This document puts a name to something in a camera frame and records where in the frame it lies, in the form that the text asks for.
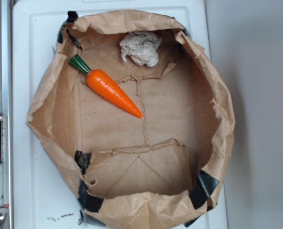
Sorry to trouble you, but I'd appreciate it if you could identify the brown paper bag tray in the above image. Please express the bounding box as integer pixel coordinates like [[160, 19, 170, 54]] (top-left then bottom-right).
[[27, 10, 235, 229]]

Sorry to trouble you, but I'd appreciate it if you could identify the black tape piece bottom right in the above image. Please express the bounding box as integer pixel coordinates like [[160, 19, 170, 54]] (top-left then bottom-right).
[[183, 170, 220, 228]]

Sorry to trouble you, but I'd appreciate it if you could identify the black tape piece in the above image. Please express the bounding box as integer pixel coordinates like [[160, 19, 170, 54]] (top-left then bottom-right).
[[57, 10, 82, 50], [77, 180, 107, 227], [183, 170, 220, 228], [74, 150, 91, 175]]

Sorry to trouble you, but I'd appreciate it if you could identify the white plastic cutting board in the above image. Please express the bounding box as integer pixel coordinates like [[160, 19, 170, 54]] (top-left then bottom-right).
[[12, 0, 235, 229]]

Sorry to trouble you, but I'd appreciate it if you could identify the crumpled white paper ball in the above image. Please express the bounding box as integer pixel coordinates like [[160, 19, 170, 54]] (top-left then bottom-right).
[[119, 31, 162, 67]]

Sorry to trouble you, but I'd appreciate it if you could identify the black tape piece top left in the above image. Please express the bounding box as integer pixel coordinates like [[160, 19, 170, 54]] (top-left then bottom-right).
[[57, 10, 82, 50]]

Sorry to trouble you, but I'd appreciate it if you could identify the orange plastic toy carrot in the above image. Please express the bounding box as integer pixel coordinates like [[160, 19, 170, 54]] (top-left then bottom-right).
[[69, 54, 143, 118]]

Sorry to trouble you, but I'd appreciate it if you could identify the black tape piece inner left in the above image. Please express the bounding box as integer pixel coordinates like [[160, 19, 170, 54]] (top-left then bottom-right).
[[74, 150, 91, 175]]

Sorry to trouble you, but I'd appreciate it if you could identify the aluminium frame rail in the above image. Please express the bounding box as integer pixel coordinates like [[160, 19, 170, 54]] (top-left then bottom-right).
[[0, 0, 14, 229]]

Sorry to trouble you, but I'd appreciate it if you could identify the black tape piece bottom left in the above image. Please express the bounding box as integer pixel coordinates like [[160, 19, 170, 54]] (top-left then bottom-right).
[[77, 180, 107, 227]]

